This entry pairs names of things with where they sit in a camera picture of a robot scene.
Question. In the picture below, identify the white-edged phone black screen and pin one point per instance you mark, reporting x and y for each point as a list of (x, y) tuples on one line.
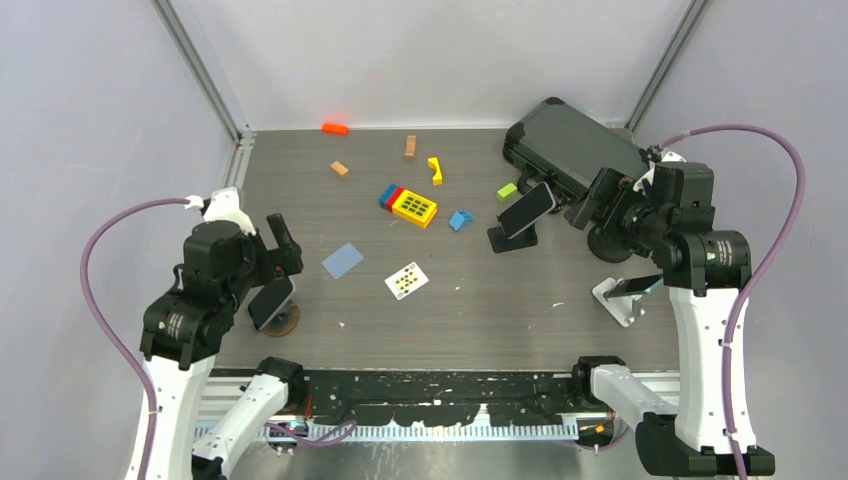
[(532, 206)]

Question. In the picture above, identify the nine of spades card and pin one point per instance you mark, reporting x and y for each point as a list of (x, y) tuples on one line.
[(406, 281)]

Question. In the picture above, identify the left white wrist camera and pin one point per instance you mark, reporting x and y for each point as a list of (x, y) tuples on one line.
[(223, 205)]

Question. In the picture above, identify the silver phone black screen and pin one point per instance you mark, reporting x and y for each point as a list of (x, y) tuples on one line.
[(270, 301)]

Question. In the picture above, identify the black round-base pole stand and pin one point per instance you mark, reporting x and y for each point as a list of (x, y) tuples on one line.
[(610, 245)]

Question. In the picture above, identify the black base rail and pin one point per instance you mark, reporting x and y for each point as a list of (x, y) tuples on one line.
[(447, 406)]

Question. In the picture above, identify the yellow red blue block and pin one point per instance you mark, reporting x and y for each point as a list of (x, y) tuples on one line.
[(408, 205)]

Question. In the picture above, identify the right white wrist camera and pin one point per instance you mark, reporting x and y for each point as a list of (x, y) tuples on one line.
[(654, 155)]

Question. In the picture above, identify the tan wooden block upright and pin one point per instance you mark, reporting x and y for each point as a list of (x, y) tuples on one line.
[(410, 146)]

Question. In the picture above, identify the black folding phone stand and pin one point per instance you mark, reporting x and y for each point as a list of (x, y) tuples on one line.
[(500, 243)]

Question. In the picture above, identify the round wooden phone stand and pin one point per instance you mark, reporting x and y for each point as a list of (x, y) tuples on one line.
[(284, 322)]

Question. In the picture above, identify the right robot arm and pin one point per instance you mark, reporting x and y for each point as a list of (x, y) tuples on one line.
[(707, 433)]

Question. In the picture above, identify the orange red block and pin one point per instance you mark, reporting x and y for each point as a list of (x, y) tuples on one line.
[(335, 129)]

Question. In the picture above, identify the white metal phone stand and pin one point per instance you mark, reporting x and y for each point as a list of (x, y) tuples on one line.
[(624, 309)]

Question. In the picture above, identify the teal-edged phone black screen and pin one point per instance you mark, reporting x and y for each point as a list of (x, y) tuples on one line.
[(634, 286)]

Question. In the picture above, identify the black hard case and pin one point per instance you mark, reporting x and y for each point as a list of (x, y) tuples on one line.
[(559, 145)]

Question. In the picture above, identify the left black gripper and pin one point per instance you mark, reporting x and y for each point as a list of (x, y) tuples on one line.
[(279, 250)]

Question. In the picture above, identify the small blue block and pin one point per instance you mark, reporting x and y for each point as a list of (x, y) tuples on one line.
[(459, 220)]

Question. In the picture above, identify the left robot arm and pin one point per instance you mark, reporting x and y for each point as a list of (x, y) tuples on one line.
[(182, 334)]

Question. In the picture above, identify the green block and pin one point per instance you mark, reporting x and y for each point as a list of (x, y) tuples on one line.
[(506, 192)]

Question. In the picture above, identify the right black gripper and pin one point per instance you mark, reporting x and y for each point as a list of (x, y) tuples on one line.
[(597, 201)]

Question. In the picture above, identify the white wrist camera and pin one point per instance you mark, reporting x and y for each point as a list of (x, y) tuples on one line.
[(654, 155), (223, 205)]

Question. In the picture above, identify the yellow curved block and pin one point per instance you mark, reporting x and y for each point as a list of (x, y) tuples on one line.
[(435, 166)]

